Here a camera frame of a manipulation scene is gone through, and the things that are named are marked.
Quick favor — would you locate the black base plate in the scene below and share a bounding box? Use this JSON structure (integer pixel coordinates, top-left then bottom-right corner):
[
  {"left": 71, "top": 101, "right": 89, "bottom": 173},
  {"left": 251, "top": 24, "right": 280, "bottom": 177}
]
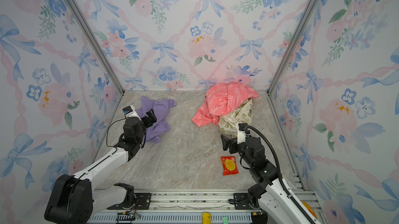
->
[
  {"left": 107, "top": 193, "right": 151, "bottom": 211},
  {"left": 232, "top": 193, "right": 253, "bottom": 210}
]

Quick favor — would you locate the purple cloth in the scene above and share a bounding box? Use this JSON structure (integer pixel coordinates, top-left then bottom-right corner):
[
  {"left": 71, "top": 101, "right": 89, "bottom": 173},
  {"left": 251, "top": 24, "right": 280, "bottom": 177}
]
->
[{"left": 136, "top": 96, "right": 177, "bottom": 144}]

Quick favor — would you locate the small yellow object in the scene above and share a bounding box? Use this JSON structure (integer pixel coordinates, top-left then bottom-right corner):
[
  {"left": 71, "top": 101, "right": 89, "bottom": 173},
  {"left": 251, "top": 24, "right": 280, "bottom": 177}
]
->
[{"left": 202, "top": 213, "right": 212, "bottom": 224}]

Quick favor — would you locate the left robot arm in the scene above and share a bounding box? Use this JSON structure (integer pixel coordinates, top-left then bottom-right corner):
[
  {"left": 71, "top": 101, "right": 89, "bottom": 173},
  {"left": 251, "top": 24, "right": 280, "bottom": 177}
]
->
[{"left": 44, "top": 106, "right": 157, "bottom": 224}]

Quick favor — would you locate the right aluminium corner post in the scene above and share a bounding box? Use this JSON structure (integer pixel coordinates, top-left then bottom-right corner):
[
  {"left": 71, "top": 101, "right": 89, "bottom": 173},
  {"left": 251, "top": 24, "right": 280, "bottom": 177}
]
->
[{"left": 268, "top": 0, "right": 319, "bottom": 97}]

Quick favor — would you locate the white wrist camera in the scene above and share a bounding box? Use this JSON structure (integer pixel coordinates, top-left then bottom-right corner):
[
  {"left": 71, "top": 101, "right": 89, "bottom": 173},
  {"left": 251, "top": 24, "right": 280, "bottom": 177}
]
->
[
  {"left": 237, "top": 123, "right": 248, "bottom": 144},
  {"left": 122, "top": 105, "right": 141, "bottom": 121}
]

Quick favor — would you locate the red snack packet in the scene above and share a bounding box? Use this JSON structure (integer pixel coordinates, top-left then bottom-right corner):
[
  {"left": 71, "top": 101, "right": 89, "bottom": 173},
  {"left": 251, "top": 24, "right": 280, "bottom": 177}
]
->
[{"left": 221, "top": 156, "right": 239, "bottom": 176}]

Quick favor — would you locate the aluminium corner post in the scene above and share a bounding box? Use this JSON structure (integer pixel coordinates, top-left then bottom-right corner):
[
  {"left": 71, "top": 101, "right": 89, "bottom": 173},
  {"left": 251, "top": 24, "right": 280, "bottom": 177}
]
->
[
  {"left": 65, "top": 0, "right": 125, "bottom": 95},
  {"left": 268, "top": 0, "right": 319, "bottom": 97}
]

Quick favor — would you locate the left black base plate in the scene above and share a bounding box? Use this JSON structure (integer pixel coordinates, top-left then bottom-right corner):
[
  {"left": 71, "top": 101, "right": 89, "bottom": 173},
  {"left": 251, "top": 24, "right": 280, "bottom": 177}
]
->
[{"left": 107, "top": 193, "right": 151, "bottom": 211}]

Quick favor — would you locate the pink patterned cloth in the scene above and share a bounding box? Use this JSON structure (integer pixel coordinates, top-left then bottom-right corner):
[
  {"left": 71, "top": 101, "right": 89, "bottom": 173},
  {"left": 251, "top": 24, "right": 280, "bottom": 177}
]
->
[{"left": 192, "top": 82, "right": 259, "bottom": 127}]

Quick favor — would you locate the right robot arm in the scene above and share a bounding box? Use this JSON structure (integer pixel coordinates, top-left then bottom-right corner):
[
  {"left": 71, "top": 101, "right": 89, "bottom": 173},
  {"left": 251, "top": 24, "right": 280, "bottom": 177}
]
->
[{"left": 221, "top": 134, "right": 320, "bottom": 224}]

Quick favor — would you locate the right black corrugated cable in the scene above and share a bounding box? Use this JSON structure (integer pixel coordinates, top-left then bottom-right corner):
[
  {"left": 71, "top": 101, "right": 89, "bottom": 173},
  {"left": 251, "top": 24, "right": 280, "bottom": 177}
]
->
[{"left": 243, "top": 125, "right": 312, "bottom": 224}]

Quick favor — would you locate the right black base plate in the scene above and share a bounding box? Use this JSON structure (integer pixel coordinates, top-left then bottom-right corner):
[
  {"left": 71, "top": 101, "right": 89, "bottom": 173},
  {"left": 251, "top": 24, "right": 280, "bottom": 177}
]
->
[{"left": 232, "top": 193, "right": 253, "bottom": 210}]

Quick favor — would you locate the left aluminium corner post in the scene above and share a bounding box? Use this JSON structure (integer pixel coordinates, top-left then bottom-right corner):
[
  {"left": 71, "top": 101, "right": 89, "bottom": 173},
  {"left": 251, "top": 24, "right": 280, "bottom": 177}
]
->
[{"left": 65, "top": 0, "right": 125, "bottom": 95}]

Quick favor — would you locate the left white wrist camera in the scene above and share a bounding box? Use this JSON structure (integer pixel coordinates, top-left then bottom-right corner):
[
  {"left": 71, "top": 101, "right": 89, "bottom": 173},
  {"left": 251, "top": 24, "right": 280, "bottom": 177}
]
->
[{"left": 122, "top": 105, "right": 141, "bottom": 121}]

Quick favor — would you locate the cream leaf-print cloth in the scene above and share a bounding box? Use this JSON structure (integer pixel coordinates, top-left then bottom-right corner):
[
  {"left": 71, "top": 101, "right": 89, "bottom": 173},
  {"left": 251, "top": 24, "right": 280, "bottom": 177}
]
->
[{"left": 218, "top": 99, "right": 252, "bottom": 137}]

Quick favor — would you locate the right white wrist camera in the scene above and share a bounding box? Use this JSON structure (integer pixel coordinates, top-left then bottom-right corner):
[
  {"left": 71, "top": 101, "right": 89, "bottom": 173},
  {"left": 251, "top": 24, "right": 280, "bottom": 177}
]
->
[{"left": 237, "top": 123, "right": 248, "bottom": 144}]

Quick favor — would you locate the aluminium mounting rail base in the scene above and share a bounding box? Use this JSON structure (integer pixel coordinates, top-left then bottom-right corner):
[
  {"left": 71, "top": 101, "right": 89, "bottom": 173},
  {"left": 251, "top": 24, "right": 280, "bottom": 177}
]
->
[{"left": 57, "top": 189, "right": 326, "bottom": 224}]

